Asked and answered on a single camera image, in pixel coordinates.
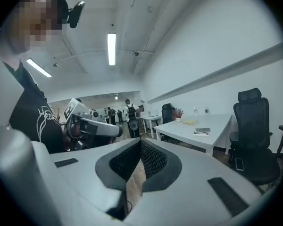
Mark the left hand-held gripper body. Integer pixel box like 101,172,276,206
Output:
63,97,114,152

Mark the black printed t-shirt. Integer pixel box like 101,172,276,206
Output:
2,60,66,154

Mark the long ceiling light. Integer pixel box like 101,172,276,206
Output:
26,58,52,78
107,32,117,66

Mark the black head-worn camera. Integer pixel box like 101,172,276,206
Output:
67,0,85,29

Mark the grey wall cable duct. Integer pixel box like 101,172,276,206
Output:
146,40,283,105

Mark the white-edged phone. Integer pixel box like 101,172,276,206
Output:
234,157,245,172

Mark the black backpack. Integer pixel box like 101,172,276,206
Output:
126,104,137,119

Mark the black mesh office chair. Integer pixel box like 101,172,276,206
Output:
228,88,283,186

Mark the person's left forearm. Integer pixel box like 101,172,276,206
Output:
61,132,73,152

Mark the red plant in white pot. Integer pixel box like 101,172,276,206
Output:
171,108,184,123

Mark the small white desk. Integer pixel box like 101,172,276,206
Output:
141,115,163,140

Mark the person's head and neck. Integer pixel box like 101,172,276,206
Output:
0,0,69,68

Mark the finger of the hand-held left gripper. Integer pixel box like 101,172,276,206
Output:
79,117,124,138

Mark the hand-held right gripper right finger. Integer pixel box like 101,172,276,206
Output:
125,137,262,225

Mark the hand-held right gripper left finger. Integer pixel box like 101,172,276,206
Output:
49,137,141,220

